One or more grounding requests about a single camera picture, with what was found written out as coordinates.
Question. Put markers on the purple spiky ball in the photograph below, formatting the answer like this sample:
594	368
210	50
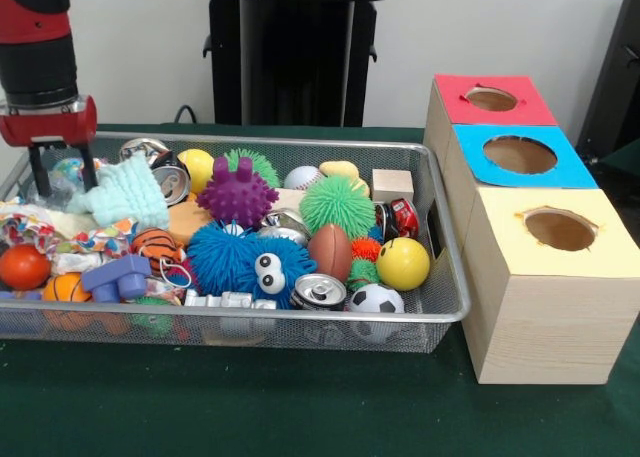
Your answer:
235	194

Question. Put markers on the crushed bottle with colourful label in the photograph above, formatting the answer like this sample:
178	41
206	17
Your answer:
62	191

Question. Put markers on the colourful globe ball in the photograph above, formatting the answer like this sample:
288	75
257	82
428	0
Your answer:
67	168

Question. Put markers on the yellow ball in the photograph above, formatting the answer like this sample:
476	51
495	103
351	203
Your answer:
402	264

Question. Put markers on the shallow mesh bin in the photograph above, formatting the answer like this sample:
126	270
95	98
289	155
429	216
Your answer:
300	334

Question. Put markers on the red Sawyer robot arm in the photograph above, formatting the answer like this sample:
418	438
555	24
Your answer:
35	52

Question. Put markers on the wooden box with three holes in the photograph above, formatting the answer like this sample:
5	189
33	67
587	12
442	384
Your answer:
550	327

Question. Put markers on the black chair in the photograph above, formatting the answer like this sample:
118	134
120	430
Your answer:
620	77

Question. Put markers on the dark green table cloth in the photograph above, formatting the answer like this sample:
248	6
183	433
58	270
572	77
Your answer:
627	159
250	407

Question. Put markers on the green puffer ball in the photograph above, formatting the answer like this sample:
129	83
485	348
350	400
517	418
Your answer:
337	204

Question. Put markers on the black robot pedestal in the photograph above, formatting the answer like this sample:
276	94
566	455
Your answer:
300	52

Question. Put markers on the brown toy football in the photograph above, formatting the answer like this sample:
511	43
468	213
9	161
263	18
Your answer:
330	252

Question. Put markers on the silver drink can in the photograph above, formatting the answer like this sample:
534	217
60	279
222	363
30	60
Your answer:
318	292

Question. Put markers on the blue puffer ball with eyes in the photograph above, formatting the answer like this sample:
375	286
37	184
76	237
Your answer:
225	259

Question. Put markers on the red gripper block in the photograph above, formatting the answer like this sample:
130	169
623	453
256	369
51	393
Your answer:
50	129

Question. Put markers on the black and white soccer ball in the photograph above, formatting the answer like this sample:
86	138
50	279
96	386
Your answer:
376	301

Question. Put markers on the mint knitted cloth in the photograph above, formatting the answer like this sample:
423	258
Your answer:
125	194

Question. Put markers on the crushed red and black can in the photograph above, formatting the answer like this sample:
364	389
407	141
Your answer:
398	217

